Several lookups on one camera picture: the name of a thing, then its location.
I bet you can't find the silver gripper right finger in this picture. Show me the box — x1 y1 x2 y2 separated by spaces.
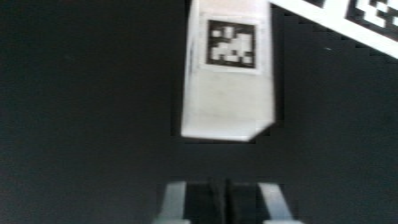
226 180 297 224

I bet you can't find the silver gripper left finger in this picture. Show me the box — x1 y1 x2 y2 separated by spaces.
151 180 224 224

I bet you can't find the white leg behind tabletop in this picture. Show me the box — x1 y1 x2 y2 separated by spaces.
181 0 276 141

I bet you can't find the white sheet with tags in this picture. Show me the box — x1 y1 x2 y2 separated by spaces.
268 0 398 59

